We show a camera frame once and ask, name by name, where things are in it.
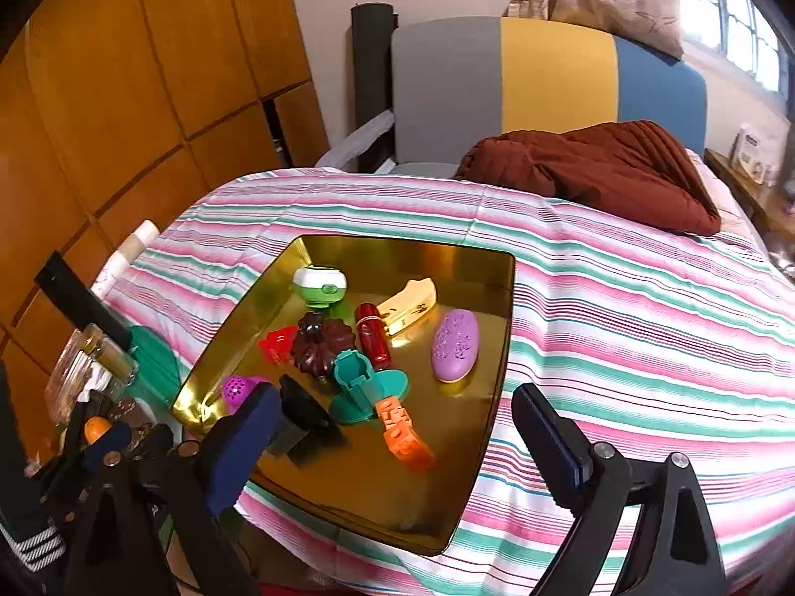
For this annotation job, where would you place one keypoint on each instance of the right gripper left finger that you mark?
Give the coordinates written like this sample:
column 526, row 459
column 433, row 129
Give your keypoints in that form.
column 116, row 549

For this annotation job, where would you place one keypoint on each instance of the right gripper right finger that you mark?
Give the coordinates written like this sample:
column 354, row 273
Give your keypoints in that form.
column 673, row 549

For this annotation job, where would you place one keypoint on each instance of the magenta round toy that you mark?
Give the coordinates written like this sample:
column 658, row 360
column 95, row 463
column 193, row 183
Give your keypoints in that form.
column 236, row 388

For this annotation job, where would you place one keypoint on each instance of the grey jar with black lid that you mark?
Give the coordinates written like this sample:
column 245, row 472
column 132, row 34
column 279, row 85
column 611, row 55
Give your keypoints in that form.
column 305, row 431

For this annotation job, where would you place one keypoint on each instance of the red block toy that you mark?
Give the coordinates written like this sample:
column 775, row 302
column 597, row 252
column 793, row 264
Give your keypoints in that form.
column 276, row 345

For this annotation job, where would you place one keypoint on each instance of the dark brown carved ornament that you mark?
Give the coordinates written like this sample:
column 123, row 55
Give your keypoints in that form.
column 318, row 342

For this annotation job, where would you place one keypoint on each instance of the green cylinder toy with base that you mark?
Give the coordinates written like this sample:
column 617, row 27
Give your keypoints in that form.
column 361, row 386

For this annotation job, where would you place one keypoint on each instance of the orange cube strip toy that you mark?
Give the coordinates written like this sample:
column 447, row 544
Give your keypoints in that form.
column 400, row 435

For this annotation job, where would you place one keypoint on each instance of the red shiny lighter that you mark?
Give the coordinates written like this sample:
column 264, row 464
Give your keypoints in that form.
column 372, row 336

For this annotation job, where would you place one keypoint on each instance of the lilac oval patterned case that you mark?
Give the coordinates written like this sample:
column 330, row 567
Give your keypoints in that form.
column 455, row 346

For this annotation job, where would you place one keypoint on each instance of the glass jar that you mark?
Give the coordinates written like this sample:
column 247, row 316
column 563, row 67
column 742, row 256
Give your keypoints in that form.
column 89, row 361

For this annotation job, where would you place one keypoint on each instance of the striped pink green bedspread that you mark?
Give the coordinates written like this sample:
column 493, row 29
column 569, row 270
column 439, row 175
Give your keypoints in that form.
column 650, row 341

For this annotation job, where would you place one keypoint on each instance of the green white round toy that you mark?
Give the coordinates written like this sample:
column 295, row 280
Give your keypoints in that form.
column 319, row 286

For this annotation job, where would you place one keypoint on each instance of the white rolled paper tube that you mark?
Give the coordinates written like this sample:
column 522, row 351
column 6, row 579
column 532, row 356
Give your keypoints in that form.
column 119, row 261

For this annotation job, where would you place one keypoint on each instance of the gold tray box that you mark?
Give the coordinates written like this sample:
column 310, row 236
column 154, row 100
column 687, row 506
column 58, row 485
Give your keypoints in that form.
column 363, row 487

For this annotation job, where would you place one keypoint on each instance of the pink pillow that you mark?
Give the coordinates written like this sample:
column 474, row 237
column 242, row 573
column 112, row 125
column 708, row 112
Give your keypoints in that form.
column 733, row 220

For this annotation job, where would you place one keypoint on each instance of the wooden desk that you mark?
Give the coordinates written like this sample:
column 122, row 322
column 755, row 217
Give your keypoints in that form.
column 763, row 205

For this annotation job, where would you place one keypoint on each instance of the yellow curved toy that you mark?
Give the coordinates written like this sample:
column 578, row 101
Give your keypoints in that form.
column 404, row 309

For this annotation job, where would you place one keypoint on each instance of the dark red quilted blanket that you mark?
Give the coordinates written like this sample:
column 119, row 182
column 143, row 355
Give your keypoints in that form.
column 634, row 170

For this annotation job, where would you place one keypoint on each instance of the white purple carton box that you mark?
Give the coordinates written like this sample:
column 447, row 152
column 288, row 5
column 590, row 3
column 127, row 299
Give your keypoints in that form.
column 748, row 154

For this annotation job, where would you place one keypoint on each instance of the wooden wardrobe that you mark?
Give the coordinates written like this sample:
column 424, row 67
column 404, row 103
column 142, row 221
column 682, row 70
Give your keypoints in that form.
column 118, row 111

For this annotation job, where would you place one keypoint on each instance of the grey yellow blue headboard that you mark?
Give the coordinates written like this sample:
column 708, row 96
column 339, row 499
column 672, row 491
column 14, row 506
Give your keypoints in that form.
column 459, row 80

